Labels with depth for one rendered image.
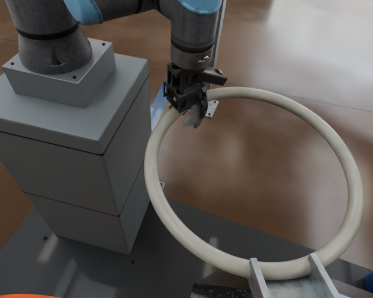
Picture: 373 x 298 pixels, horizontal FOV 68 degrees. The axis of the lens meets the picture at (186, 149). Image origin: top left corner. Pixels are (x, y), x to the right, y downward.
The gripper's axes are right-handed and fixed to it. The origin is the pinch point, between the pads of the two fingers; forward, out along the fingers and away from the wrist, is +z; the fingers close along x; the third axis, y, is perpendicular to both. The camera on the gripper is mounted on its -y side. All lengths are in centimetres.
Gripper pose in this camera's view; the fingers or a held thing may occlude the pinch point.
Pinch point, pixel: (191, 117)
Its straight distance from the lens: 78.3
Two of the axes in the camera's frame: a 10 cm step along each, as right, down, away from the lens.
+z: -0.6, 5.9, 8.1
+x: 5.8, 6.8, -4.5
